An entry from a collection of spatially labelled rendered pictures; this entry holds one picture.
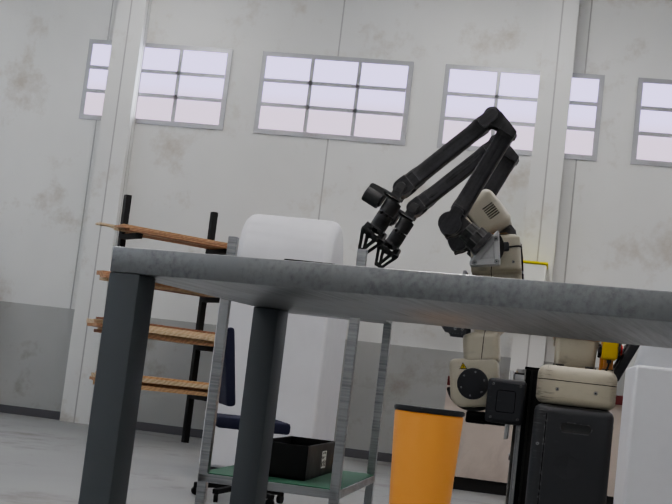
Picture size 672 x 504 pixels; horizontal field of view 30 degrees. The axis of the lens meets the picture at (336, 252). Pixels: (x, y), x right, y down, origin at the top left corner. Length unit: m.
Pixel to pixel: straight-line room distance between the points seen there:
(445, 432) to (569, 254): 5.53
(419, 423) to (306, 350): 1.39
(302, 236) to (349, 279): 6.64
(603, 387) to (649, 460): 2.41
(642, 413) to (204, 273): 5.15
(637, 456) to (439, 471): 1.02
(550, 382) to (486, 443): 5.41
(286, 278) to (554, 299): 0.29
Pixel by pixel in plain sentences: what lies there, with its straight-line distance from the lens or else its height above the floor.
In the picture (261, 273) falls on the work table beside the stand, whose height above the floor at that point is 0.78.
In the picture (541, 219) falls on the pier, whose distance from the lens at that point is 11.83.
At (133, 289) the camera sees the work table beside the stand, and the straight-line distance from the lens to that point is 1.45.
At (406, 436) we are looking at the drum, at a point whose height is 0.44.
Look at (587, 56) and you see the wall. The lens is 12.34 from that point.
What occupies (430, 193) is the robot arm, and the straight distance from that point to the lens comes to 4.60.
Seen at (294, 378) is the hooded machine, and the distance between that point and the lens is 7.79.
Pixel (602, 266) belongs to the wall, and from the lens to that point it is 11.95.
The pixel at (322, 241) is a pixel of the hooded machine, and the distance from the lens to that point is 7.94.
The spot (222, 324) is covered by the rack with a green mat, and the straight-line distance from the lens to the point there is 4.00.
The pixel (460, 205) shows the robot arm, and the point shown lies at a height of 1.30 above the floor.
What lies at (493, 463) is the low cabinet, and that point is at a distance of 9.45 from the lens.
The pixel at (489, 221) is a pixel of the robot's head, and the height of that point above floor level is 1.27.
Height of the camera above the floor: 0.67
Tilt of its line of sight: 6 degrees up
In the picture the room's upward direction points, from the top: 7 degrees clockwise
